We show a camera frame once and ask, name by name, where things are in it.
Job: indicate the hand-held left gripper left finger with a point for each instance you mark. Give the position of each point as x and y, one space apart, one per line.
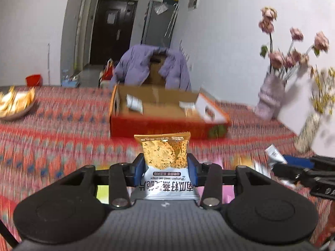
140 168

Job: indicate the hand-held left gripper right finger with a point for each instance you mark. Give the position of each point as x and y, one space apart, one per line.
193 171

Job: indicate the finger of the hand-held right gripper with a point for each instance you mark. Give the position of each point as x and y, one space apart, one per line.
288 171
298 161

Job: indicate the orange crisp snack packet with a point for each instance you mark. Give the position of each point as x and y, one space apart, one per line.
165 151

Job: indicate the red cardboard box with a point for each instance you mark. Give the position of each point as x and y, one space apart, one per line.
162 130

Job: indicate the small silver snack packet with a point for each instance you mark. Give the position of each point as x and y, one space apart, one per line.
274 153

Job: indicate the speckled white vase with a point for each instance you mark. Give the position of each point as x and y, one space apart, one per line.
308 130

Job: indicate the pink packet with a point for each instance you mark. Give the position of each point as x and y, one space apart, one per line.
229 194

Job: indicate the yellow-green packet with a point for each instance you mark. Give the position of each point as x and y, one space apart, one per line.
102 194

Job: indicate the silver white snack packet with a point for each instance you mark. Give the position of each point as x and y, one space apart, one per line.
187 107
134 104

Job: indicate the lilac vase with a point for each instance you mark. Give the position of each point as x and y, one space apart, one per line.
271 94

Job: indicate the bunch of yellow flowers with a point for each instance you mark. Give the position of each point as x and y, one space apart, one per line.
324 91

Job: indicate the patterned red tablecloth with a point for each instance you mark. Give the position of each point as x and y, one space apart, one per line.
65 136

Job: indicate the brown chair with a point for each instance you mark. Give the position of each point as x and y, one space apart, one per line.
155 73

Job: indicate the red white bag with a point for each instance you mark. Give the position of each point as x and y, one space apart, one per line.
107 73

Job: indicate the purple jacket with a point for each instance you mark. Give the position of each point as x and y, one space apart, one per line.
136 65

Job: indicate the bunch of pink roses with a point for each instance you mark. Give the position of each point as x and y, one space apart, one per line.
277 58

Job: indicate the blue item on floor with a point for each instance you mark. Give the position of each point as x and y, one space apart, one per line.
70 82

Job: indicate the brown plate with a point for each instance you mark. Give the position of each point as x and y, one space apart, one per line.
24 111

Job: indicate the dark entrance door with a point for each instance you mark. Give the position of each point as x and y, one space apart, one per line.
104 44

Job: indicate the red basin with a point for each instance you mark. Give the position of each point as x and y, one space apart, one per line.
33 80

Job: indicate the grey refrigerator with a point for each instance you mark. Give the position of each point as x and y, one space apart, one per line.
157 28

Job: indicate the white side door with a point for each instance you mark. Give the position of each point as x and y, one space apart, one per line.
82 31

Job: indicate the paper notice on door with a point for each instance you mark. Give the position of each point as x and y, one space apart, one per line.
112 16

